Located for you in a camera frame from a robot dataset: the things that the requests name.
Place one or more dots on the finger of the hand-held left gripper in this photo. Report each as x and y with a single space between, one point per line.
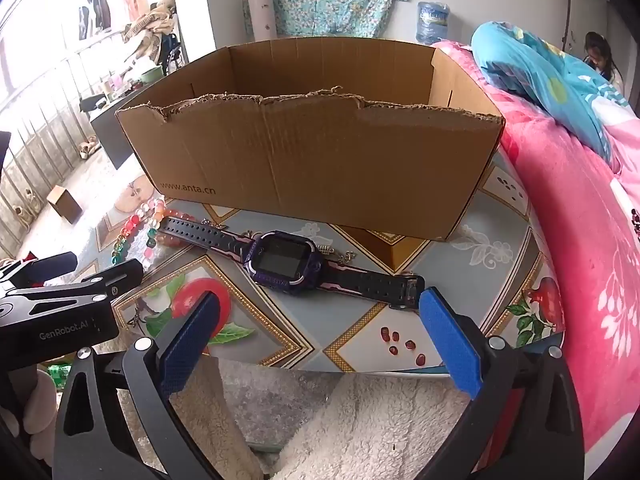
45 267
117 277

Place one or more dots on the white paper roll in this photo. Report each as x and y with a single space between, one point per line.
262 17

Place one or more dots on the purple smartwatch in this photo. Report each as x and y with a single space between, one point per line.
282 260

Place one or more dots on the brown cardboard box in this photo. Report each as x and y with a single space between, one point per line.
300 160

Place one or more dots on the small cardboard box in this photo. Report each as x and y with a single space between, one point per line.
65 202

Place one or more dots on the white fluffy cloth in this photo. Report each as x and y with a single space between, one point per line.
375 425

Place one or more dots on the wheelchair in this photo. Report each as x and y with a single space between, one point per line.
172 52

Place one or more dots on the hanging dark garment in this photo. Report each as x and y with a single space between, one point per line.
95 7

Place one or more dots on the dark cabinet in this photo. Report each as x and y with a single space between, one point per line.
112 130

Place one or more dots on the pile of clothes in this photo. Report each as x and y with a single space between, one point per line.
147 25

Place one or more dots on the green basin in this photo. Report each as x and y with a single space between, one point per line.
151 74

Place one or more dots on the white window railing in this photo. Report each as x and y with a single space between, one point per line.
45 150

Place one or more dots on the blue printed quilt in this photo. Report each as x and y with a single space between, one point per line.
540 75

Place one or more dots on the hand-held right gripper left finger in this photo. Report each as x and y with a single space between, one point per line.
190 345

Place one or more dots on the pink floral blanket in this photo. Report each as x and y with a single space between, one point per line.
575 235

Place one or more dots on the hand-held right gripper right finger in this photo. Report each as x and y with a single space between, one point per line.
450 340

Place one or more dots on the silver keyring charm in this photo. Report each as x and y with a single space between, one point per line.
326 250

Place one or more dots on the person's left hand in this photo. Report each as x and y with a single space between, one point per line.
37 400

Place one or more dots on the blue water bottle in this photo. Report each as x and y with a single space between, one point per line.
432 22

